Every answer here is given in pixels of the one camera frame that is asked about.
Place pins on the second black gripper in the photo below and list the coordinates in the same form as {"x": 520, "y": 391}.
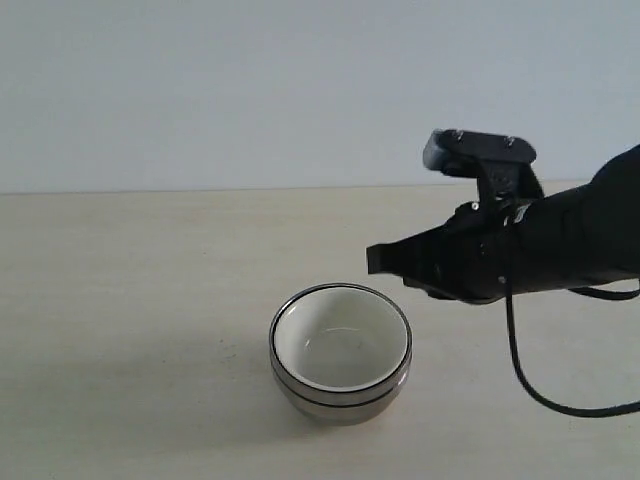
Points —
{"x": 524, "y": 249}

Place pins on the cream ceramic bowl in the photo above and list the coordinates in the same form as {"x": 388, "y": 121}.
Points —
{"x": 340, "y": 340}

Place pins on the ribbed steel bowl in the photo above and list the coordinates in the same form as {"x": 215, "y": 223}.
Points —
{"x": 400, "y": 370}

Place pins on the smooth steel bowl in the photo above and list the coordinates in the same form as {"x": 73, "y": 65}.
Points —
{"x": 342, "y": 415}

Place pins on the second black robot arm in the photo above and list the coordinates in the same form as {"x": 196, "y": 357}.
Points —
{"x": 581, "y": 237}

